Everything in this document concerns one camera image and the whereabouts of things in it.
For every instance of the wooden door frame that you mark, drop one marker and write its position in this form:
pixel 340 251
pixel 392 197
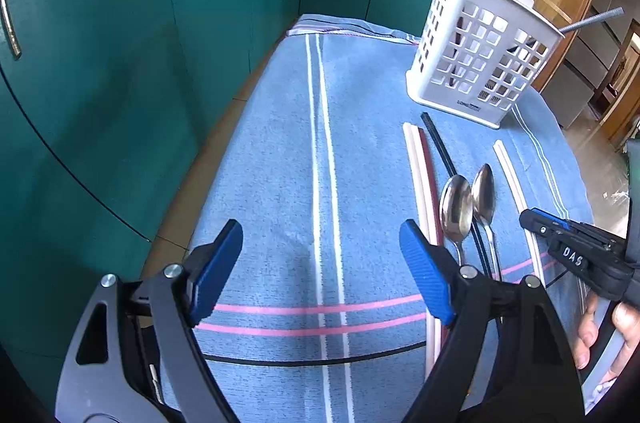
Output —
pixel 622 73

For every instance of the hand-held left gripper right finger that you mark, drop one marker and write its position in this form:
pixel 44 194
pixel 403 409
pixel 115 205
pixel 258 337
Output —
pixel 425 273

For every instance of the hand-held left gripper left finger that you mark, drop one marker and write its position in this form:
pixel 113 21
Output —
pixel 216 273

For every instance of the person's right hand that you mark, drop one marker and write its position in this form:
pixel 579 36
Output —
pixel 585 333

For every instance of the black ribbed chopstick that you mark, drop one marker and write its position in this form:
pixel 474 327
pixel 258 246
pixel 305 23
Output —
pixel 435 138
pixel 592 19

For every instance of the blue striped cloth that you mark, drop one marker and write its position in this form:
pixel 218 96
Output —
pixel 280 153

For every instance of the white chopstick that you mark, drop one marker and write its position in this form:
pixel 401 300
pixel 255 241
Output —
pixel 417 183
pixel 510 178

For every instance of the dark red chopstick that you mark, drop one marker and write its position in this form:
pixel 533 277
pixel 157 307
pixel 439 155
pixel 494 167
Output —
pixel 429 183

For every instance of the steel spoon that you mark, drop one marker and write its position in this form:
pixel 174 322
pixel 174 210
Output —
pixel 455 208
pixel 483 198

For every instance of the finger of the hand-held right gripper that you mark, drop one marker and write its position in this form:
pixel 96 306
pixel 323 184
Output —
pixel 555 222
pixel 532 223

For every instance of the white plastic utensil basket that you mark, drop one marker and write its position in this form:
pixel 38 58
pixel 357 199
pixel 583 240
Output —
pixel 480 53

